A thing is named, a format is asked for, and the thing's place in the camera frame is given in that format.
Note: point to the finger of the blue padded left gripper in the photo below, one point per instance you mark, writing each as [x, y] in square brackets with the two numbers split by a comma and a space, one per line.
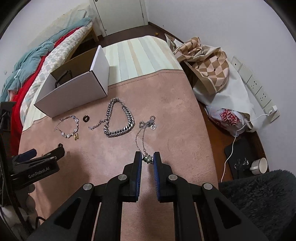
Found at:
[26, 156]

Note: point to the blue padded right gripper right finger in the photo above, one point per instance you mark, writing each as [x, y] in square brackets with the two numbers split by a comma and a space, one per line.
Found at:
[161, 173]

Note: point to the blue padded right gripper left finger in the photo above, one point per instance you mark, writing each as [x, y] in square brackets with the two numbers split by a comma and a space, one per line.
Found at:
[131, 186]

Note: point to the red floral blanket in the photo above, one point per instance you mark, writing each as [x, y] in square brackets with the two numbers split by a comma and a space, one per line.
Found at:
[16, 123]

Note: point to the black pad on floor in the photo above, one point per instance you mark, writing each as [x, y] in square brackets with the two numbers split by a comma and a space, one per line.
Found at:
[240, 158]

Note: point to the teal blue quilt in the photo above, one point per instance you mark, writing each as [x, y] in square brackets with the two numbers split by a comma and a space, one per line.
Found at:
[28, 63]

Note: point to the white plastic bag red print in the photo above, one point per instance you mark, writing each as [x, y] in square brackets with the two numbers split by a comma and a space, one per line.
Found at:
[232, 121]

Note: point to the white cardboard box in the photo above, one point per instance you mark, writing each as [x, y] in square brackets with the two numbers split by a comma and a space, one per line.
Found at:
[90, 72]

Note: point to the white ceramic cup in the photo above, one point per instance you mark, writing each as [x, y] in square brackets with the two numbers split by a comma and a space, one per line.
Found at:
[259, 166]

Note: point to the black fluffy cushion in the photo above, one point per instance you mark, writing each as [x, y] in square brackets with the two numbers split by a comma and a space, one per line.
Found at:
[268, 200]

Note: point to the checkered bed sheet mattress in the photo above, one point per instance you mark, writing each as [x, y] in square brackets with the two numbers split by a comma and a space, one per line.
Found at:
[52, 63]

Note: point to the white power strip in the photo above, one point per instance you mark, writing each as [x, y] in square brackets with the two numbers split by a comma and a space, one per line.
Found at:
[256, 89]

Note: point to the brown checkered cloth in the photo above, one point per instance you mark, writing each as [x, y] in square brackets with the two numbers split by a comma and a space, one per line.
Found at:
[209, 64]

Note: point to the crumpled cardboard paper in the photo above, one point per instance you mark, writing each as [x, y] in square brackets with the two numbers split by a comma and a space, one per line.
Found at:
[172, 42]

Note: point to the striped pillow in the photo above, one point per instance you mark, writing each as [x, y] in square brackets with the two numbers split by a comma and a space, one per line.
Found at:
[77, 17]

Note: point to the white door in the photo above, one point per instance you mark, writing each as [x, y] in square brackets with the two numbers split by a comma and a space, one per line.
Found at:
[119, 15]

